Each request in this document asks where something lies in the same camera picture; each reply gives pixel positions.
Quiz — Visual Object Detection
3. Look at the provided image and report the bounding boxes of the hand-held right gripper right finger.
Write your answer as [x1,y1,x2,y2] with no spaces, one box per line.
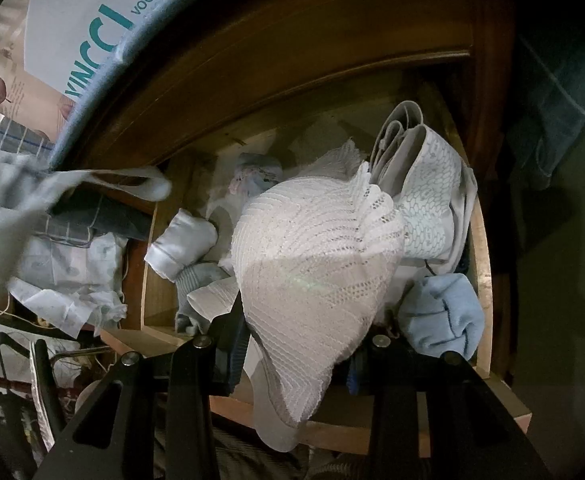
[345,332,553,480]

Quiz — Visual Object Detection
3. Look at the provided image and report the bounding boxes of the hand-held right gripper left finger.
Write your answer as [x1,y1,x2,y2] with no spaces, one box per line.
[35,294,248,480]

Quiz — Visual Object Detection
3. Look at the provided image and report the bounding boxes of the wooden drawer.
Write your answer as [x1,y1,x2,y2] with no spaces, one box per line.
[97,75,533,461]

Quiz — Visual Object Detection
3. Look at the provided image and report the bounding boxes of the white lace underwear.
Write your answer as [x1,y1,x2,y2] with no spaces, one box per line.
[230,141,408,453]

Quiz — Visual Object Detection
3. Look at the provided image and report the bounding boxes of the white scale-patterned underwear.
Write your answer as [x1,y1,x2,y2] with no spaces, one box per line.
[400,127,466,261]

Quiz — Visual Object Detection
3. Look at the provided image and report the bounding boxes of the beige underwear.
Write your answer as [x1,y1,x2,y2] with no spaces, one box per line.
[370,100,478,281]

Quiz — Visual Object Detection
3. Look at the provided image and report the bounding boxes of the light grey underwear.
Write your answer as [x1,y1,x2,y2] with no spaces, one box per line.
[0,147,173,323]

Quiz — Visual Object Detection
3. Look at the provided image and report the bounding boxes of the light blue rolled underwear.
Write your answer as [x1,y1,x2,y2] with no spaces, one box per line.
[397,274,487,359]

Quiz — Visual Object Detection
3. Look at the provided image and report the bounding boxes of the white rolled underwear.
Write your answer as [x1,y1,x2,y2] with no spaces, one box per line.
[144,208,219,282]

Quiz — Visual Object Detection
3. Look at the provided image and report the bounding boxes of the grey rolled sock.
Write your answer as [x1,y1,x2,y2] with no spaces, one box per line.
[174,264,236,336]

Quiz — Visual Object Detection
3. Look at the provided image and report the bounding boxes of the crumpled white cloth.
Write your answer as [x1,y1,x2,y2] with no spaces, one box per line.
[7,280,129,338]

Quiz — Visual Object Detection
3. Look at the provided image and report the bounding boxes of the white floral cloth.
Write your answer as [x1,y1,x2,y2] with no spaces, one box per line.
[20,232,129,311]

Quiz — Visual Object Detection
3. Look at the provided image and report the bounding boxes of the grey plaid cloth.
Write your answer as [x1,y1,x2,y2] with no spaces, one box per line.
[37,194,153,251]

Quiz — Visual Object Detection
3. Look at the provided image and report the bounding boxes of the dark teal towel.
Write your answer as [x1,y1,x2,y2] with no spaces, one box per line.
[505,30,585,192]

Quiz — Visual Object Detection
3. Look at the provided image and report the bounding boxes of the white box with teal print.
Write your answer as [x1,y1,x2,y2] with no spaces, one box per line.
[22,0,323,171]

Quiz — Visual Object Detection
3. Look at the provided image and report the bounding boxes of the dark metal frame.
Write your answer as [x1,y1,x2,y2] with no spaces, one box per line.
[0,322,78,480]

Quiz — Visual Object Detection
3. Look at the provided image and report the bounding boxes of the wooden dresser frame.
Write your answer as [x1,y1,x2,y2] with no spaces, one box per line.
[62,0,523,211]

